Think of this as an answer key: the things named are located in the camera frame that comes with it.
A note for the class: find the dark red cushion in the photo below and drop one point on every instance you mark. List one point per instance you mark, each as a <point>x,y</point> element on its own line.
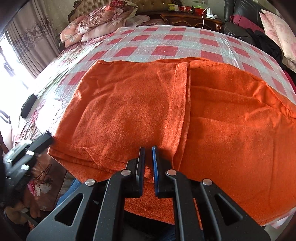
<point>247,23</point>

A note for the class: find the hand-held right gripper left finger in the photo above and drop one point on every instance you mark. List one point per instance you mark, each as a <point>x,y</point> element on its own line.
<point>141,166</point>

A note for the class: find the black leather armchair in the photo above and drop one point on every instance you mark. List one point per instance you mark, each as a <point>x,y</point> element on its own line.
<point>242,9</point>

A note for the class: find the pale patterned pillow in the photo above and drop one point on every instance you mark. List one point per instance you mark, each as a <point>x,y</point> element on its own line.
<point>138,19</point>

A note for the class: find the bed with floral sheet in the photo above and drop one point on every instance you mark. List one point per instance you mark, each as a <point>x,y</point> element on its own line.
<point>44,183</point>

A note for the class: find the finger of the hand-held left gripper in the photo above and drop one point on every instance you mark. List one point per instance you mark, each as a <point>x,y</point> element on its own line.
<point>42,142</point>

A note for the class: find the red garment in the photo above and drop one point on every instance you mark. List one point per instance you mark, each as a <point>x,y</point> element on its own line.
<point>290,77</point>

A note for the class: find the long pink pillow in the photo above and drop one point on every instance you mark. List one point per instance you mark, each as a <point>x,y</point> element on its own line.
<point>97,32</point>

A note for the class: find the white round charging base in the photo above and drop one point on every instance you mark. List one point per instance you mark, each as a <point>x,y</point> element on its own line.
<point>212,16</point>

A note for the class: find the tufted carved wooden headboard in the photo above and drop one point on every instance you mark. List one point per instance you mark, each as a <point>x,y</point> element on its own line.
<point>152,2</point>

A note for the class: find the red box with green top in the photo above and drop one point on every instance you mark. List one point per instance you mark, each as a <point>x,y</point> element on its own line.
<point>200,10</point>

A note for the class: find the mauve patterned curtain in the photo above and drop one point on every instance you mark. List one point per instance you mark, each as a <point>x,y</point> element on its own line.
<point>34,34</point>

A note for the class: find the white charger plug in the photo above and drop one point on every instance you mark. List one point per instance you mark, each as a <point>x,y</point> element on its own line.
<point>209,11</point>

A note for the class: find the carved wooden nightstand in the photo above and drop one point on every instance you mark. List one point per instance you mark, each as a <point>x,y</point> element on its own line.
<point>185,20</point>

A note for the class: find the yellow jar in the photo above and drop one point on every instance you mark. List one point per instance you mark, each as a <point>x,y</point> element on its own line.
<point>171,7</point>

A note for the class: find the pink floral pillow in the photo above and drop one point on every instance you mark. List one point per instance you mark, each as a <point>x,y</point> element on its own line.
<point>69,42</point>
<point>69,32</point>

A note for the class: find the black pouch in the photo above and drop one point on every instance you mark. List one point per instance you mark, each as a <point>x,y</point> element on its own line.
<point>27,105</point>

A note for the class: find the orange pants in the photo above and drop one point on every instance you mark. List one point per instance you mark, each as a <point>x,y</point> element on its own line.
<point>138,104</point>

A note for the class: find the black clothes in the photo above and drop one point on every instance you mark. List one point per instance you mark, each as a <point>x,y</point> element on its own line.
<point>268,44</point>

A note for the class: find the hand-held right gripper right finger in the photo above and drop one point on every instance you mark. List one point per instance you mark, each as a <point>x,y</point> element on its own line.
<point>155,171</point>

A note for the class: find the red white checkered table cloth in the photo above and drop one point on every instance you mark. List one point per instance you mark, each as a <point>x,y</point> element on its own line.
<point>166,49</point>

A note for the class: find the pink satin floral cushion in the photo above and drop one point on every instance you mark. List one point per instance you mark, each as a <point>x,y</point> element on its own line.
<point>282,30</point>
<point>266,25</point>

